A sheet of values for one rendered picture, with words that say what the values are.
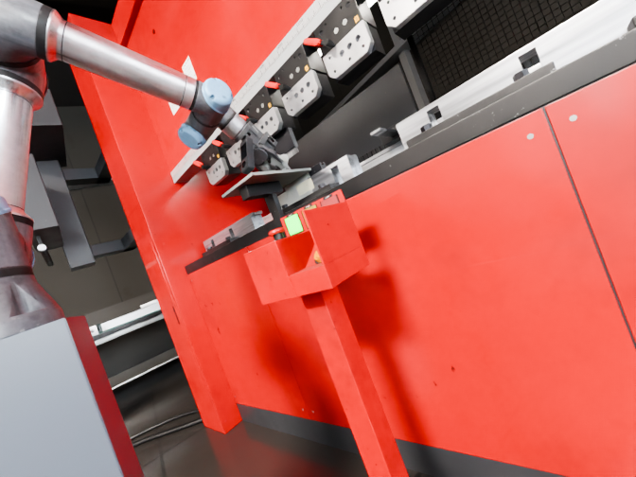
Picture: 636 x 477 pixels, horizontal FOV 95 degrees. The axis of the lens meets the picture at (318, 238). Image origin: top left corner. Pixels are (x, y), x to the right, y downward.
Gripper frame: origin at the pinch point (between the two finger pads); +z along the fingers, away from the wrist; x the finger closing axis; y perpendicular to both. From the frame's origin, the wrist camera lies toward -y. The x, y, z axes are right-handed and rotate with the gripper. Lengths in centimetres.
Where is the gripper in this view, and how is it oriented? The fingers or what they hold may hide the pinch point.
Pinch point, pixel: (283, 176)
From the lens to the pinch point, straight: 106.5
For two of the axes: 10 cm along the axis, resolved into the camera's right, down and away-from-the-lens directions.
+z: 6.8, 5.6, 4.8
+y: 2.5, -7.8, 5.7
